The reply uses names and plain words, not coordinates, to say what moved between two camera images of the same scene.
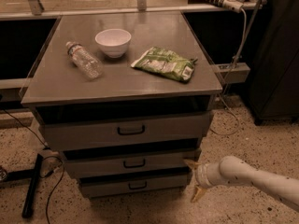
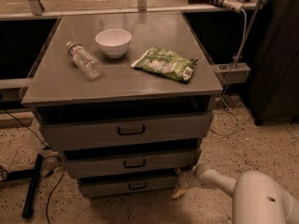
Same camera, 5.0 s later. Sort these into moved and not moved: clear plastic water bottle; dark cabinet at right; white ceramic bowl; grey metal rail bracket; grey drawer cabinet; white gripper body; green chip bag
Moved: white gripper body
Not moved: clear plastic water bottle; white ceramic bowl; grey metal rail bracket; dark cabinet at right; green chip bag; grey drawer cabinet
